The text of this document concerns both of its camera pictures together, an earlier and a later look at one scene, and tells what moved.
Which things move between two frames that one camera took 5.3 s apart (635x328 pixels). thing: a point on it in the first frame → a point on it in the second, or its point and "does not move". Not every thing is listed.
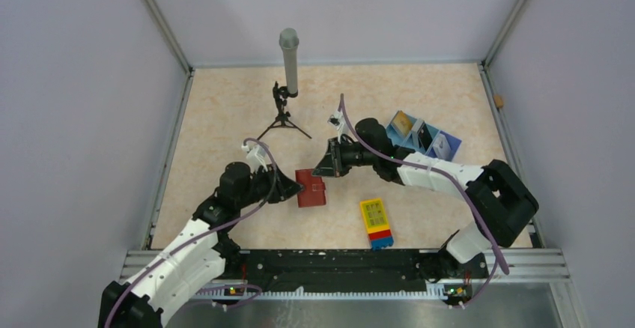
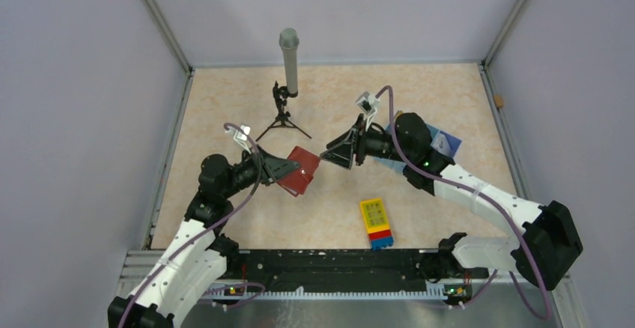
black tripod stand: x=280 y=94 does not move
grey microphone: x=289 y=39 does not move
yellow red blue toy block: x=380 y=234 does not move
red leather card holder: x=314 y=194 → x=297 y=181
